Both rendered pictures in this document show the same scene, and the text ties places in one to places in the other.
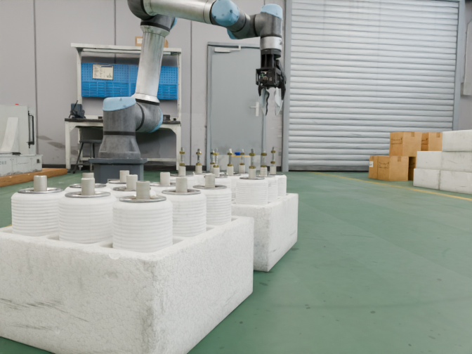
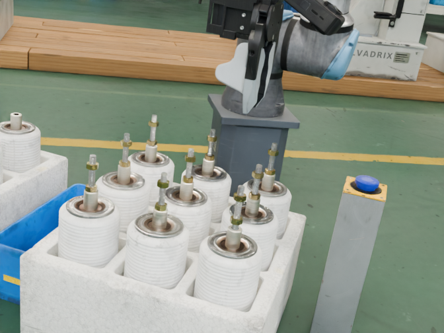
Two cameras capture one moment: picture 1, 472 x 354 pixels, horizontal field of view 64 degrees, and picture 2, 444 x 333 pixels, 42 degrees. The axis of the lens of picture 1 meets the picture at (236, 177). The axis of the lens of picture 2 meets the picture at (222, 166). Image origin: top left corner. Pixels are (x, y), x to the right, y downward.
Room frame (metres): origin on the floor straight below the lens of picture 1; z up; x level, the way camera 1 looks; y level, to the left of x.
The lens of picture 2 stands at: (1.22, -0.88, 0.69)
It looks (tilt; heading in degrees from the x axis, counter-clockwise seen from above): 22 degrees down; 83
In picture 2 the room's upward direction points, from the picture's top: 8 degrees clockwise
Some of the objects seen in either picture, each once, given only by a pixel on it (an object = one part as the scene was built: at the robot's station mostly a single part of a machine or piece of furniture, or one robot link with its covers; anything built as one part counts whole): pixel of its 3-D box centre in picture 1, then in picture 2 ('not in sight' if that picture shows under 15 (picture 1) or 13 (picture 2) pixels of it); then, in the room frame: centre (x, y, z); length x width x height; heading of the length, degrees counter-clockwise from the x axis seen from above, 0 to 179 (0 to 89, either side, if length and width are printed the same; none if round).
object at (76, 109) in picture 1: (77, 110); not in sight; (5.33, 2.23, 0.87); 0.41 x 0.17 x 0.25; 7
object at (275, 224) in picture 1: (229, 222); (176, 275); (1.27, 0.02, 0.09); 0.39 x 0.39 x 0.18; 69
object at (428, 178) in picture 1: (443, 178); not in sight; (3.76, -2.07, 0.09); 0.39 x 0.39 x 0.18; 8
